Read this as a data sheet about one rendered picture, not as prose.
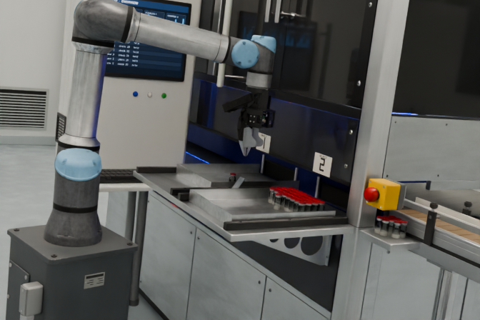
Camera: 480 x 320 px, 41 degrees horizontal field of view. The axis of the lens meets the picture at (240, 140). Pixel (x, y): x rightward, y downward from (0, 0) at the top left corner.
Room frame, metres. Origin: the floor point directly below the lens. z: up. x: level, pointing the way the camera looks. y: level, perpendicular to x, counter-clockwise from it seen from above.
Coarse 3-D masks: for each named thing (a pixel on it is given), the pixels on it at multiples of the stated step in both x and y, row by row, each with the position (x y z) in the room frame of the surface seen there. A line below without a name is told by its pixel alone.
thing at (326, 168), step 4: (316, 156) 1.93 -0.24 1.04; (320, 156) 1.92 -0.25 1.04; (324, 156) 1.90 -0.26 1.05; (328, 156) 1.89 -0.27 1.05; (316, 160) 1.93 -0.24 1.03; (320, 160) 1.92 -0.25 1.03; (328, 160) 1.89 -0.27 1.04; (316, 164) 1.93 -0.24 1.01; (324, 164) 1.90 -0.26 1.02; (328, 164) 1.88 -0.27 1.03; (316, 168) 1.93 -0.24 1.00; (324, 168) 1.90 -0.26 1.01; (328, 168) 1.88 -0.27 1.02; (316, 172) 1.93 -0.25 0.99; (320, 172) 1.91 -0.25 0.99; (324, 172) 1.89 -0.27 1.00; (328, 172) 1.88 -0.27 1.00; (328, 176) 1.88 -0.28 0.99
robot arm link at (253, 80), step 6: (246, 78) 1.92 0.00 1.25; (252, 78) 1.89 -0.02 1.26; (258, 78) 1.88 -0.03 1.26; (264, 78) 1.89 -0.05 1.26; (270, 78) 1.90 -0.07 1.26; (246, 84) 1.91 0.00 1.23; (252, 84) 1.89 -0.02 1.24; (258, 84) 1.88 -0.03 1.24; (264, 84) 1.89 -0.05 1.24; (270, 84) 1.91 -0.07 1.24
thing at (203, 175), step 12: (180, 168) 2.15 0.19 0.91; (192, 168) 2.21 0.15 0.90; (204, 168) 2.23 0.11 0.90; (216, 168) 2.26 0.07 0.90; (228, 168) 2.28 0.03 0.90; (240, 168) 2.31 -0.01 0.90; (252, 168) 2.33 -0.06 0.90; (192, 180) 2.07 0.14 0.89; (204, 180) 1.99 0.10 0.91; (216, 180) 2.13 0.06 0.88; (228, 180) 2.16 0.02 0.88; (252, 180) 2.20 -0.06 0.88; (264, 180) 2.22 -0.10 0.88
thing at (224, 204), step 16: (192, 192) 1.81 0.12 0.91; (208, 192) 1.86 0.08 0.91; (224, 192) 1.88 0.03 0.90; (240, 192) 1.91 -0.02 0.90; (256, 192) 1.94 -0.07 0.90; (208, 208) 1.72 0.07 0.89; (224, 208) 1.79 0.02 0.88; (240, 208) 1.81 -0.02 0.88; (256, 208) 1.83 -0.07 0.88; (272, 208) 1.85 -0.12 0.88
